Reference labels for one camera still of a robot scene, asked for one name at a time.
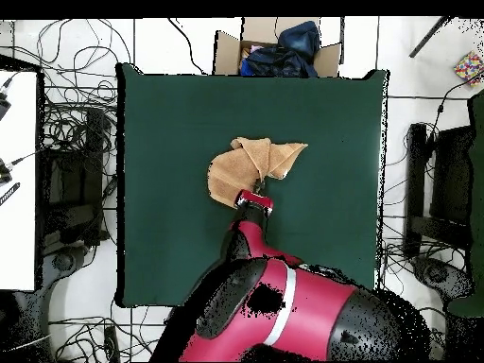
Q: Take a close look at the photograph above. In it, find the tan terry towel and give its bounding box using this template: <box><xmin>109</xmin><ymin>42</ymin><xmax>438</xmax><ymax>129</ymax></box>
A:
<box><xmin>206</xmin><ymin>136</ymin><xmax>308</xmax><ymax>209</ymax></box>

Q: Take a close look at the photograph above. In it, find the black flat bar tool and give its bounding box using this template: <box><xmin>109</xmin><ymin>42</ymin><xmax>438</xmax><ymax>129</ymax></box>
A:
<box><xmin>0</xmin><ymin>181</ymin><xmax>21</xmax><ymax>207</ymax></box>

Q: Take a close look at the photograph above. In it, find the dark green table cloth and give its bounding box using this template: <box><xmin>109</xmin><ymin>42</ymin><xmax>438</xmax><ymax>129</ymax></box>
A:
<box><xmin>115</xmin><ymin>62</ymin><xmax>390</xmax><ymax>309</ymax></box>

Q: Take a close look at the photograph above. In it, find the dark blue clothes pile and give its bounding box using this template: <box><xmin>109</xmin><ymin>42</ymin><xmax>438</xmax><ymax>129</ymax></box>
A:
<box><xmin>238</xmin><ymin>20</ymin><xmax>322</xmax><ymax>78</ymax></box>

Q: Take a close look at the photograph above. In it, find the open cardboard box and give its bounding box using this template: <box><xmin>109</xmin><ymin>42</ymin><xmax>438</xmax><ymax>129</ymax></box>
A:
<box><xmin>213</xmin><ymin>16</ymin><xmax>342</xmax><ymax>78</ymax></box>

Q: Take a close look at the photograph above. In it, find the black power strip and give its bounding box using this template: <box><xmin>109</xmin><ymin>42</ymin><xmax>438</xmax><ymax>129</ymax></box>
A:
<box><xmin>103</xmin><ymin>325</ymin><xmax>120</xmax><ymax>362</ymax></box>

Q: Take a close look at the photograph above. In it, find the dark slanted rod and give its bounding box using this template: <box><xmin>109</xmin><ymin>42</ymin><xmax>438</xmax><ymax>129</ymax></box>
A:
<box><xmin>407</xmin><ymin>16</ymin><xmax>453</xmax><ymax>59</ymax></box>

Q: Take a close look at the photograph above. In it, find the white side table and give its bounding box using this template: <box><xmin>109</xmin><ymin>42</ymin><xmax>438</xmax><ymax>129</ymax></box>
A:
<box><xmin>0</xmin><ymin>69</ymin><xmax>39</xmax><ymax>292</ymax></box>

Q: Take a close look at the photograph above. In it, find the multicoloured patterned box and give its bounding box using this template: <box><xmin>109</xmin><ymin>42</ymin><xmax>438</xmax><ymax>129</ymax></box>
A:
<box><xmin>453</xmin><ymin>50</ymin><xmax>484</xmax><ymax>88</ymax></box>

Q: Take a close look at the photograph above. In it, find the black metal stand frame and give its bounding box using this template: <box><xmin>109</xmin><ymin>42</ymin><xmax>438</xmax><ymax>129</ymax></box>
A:
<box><xmin>39</xmin><ymin>109</ymin><xmax>111</xmax><ymax>247</ymax></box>
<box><xmin>402</xmin><ymin>122</ymin><xmax>475</xmax><ymax>258</ymax></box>

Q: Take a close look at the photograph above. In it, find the long black floor cable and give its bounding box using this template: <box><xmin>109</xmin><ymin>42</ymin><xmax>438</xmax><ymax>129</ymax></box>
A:
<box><xmin>167</xmin><ymin>17</ymin><xmax>207</xmax><ymax>75</ymax></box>

